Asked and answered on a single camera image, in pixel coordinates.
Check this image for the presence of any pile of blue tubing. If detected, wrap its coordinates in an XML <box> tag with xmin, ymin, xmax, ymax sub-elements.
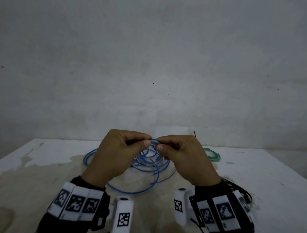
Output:
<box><xmin>83</xmin><ymin>138</ymin><xmax>177</xmax><ymax>195</ymax></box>

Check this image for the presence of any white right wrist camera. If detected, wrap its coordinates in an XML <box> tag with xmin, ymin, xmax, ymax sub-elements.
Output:
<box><xmin>173</xmin><ymin>188</ymin><xmax>193</xmax><ymax>226</ymax></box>

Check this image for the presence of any bundle of black cable ties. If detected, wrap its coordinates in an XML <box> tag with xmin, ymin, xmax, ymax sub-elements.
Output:
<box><xmin>220</xmin><ymin>176</ymin><xmax>253</xmax><ymax>206</ymax></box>

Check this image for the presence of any person's right hand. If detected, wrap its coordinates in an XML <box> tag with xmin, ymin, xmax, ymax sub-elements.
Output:
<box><xmin>157</xmin><ymin>134</ymin><xmax>222</xmax><ymax>188</ymax></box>

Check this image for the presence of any black left wristband with markers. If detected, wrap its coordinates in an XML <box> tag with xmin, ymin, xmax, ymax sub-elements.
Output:
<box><xmin>37</xmin><ymin>175</ymin><xmax>111</xmax><ymax>233</ymax></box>

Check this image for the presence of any black right wristband with markers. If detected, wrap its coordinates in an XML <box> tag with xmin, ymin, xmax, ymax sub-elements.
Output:
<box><xmin>189</xmin><ymin>178</ymin><xmax>255</xmax><ymax>233</ymax></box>

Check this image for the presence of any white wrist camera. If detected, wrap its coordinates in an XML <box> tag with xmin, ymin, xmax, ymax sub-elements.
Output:
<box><xmin>110</xmin><ymin>196</ymin><xmax>134</xmax><ymax>233</ymax></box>
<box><xmin>173</xmin><ymin>188</ymin><xmax>193</xmax><ymax>226</ymax></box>

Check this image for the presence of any person's left hand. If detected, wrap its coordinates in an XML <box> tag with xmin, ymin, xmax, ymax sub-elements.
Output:
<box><xmin>81</xmin><ymin>128</ymin><xmax>153</xmax><ymax>188</ymax></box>

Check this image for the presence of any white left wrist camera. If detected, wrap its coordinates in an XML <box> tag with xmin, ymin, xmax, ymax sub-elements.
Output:
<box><xmin>110</xmin><ymin>196</ymin><xmax>134</xmax><ymax>233</ymax></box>

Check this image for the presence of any green tube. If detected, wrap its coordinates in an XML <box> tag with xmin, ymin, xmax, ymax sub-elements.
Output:
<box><xmin>203</xmin><ymin>147</ymin><xmax>221</xmax><ymax>163</ymax></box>

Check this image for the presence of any black wristband with markers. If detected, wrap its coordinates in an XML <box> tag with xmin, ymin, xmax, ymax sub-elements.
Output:
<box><xmin>37</xmin><ymin>175</ymin><xmax>111</xmax><ymax>233</ymax></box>
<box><xmin>189</xmin><ymin>178</ymin><xmax>255</xmax><ymax>233</ymax></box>

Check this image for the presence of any black right camera cord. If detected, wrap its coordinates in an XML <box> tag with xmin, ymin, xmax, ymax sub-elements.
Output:
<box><xmin>189</xmin><ymin>217</ymin><xmax>205</xmax><ymax>233</ymax></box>

